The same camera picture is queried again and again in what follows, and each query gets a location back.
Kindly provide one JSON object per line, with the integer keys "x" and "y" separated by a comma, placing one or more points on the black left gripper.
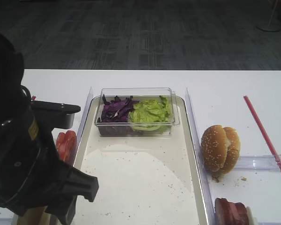
{"x": 33, "y": 175}

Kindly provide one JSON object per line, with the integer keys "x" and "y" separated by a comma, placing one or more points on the pale bun bottom slice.
{"x": 45, "y": 219}

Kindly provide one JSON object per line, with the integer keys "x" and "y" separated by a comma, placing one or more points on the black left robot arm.
{"x": 15, "y": 99}

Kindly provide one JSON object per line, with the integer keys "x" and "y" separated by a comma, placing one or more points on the front tomato slice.
{"x": 66, "y": 148}

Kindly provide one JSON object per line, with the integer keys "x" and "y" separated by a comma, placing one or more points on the tomato slice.
{"x": 66, "y": 148}
{"x": 63, "y": 136}

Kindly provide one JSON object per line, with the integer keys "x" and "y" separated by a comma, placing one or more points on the rear tomato slice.
{"x": 63, "y": 136}

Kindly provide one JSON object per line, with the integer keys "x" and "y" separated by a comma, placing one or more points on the green lettuce leaves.
{"x": 150, "y": 115}

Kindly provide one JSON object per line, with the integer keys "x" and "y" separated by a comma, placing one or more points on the front meat patty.
{"x": 223, "y": 212}

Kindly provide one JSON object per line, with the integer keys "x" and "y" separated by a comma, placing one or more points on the meat patty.
{"x": 223, "y": 212}
{"x": 239, "y": 213}

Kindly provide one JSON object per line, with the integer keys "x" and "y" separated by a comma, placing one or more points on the rear meat patty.
{"x": 239, "y": 213}

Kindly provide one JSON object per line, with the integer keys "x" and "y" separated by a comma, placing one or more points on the brown bun bottom half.
{"x": 31, "y": 217}

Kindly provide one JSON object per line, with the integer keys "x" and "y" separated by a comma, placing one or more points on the cream metal tray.
{"x": 144, "y": 180}

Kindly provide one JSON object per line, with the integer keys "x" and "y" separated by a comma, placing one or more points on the purple cabbage shreds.
{"x": 116, "y": 111}

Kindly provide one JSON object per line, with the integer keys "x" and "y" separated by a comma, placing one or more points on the left long clear divider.
{"x": 81, "y": 127}

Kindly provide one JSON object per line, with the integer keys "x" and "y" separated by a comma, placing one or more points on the long clear divider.
{"x": 202, "y": 174}
{"x": 81, "y": 127}

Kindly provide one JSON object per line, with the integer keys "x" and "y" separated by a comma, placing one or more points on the clear plastic salad box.
{"x": 139, "y": 94}

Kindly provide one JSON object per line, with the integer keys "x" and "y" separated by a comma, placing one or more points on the right long clear divider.
{"x": 202, "y": 174}

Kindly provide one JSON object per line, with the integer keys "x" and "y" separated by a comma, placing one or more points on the front sesame bun top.
{"x": 214, "y": 147}

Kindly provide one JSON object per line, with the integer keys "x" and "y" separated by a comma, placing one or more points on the sesame bun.
{"x": 233, "y": 150}
{"x": 214, "y": 147}

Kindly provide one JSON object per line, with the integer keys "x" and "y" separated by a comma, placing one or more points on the rear sesame bun top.
{"x": 233, "y": 150}

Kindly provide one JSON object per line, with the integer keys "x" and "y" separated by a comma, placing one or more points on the white patty stand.
{"x": 251, "y": 218}

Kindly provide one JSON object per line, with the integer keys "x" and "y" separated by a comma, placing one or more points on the right red strip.
{"x": 263, "y": 131}

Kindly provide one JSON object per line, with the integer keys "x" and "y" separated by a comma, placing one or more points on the grey floor stand base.
{"x": 271, "y": 25}

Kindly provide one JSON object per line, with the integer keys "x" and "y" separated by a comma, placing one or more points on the left lower clear rail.
{"x": 7, "y": 221}

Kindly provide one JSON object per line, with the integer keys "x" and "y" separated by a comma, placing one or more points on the clear rail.
{"x": 270, "y": 163}
{"x": 7, "y": 221}
{"x": 267, "y": 223}

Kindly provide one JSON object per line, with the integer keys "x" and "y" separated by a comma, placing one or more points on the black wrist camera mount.
{"x": 50, "y": 115}

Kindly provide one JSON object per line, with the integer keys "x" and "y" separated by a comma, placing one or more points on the right lower clear rail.
{"x": 267, "y": 223}

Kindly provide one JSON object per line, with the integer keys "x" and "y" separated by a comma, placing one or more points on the right upper clear rail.
{"x": 270, "y": 163}

